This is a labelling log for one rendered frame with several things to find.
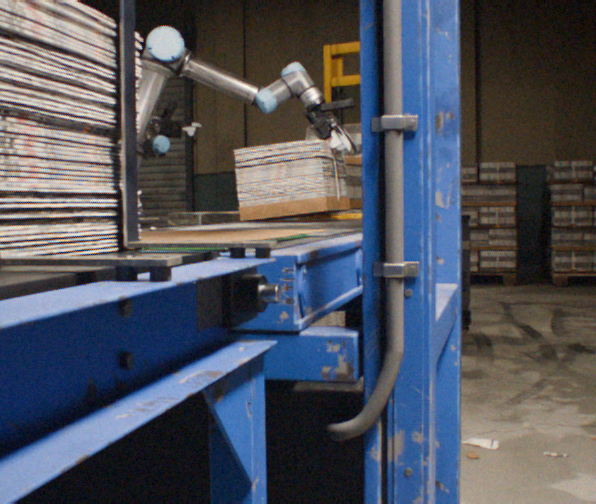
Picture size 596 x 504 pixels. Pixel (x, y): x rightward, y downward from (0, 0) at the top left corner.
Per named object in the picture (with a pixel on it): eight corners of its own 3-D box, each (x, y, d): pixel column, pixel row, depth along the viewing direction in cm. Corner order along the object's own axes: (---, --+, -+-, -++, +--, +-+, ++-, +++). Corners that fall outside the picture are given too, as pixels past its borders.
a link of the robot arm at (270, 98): (263, 117, 271) (290, 101, 273) (268, 113, 260) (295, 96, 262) (251, 97, 270) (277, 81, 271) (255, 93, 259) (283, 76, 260)
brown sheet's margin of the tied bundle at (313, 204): (255, 220, 268) (253, 207, 268) (338, 209, 261) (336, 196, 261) (239, 221, 253) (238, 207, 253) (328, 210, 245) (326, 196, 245)
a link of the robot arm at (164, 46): (131, 193, 265) (187, 41, 265) (129, 192, 250) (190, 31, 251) (96, 180, 262) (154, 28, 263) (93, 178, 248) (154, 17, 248)
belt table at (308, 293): (98, 275, 177) (97, 231, 177) (387, 278, 161) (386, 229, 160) (-144, 318, 110) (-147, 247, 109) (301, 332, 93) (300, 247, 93)
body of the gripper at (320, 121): (326, 143, 268) (306, 114, 269) (346, 127, 266) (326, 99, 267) (320, 141, 261) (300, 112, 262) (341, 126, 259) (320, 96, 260)
